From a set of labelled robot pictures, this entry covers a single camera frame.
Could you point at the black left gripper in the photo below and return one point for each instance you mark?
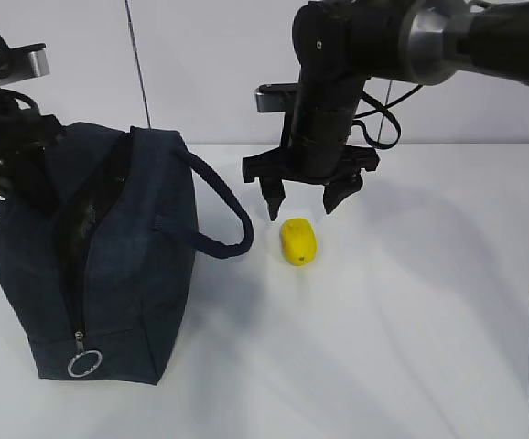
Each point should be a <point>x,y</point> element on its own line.
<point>25,137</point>

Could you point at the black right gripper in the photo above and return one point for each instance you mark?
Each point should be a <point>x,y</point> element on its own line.
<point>313,150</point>

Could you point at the dark blue lunch bag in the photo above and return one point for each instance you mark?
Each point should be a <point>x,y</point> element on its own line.
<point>100,286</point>

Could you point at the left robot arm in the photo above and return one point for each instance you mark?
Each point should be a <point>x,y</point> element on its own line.
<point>25,133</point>

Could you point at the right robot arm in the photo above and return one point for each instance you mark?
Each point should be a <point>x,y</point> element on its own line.
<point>340,45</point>

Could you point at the yellow lemon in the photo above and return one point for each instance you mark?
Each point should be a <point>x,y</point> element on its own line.
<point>298,241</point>

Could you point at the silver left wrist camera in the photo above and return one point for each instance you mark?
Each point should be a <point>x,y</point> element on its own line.
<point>23,63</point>

